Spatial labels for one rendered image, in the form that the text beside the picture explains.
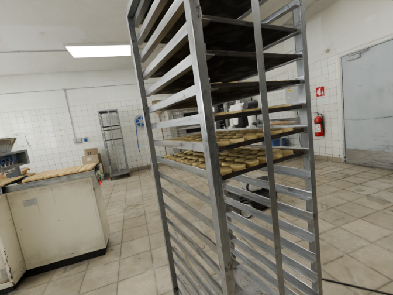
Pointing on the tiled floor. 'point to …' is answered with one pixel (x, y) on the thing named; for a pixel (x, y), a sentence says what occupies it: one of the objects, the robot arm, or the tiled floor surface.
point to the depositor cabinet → (9, 251)
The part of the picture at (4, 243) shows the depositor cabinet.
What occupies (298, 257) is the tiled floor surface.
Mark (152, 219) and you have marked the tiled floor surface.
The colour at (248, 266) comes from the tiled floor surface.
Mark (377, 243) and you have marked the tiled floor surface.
